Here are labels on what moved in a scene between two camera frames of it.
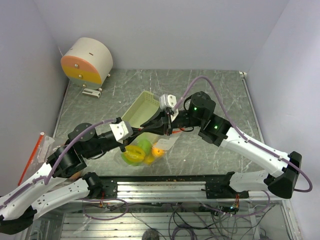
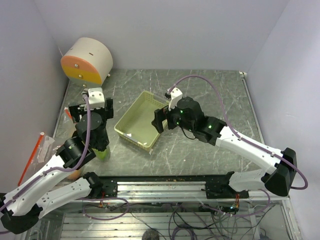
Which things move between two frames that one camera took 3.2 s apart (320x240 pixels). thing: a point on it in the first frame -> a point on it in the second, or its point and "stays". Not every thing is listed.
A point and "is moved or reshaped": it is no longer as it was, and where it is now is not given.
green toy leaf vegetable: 132,163 is moved or reshaped
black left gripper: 136,133 -> 76,110
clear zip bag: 145,149 -> 101,152
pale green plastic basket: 143,110 stays
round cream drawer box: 87,62 stays
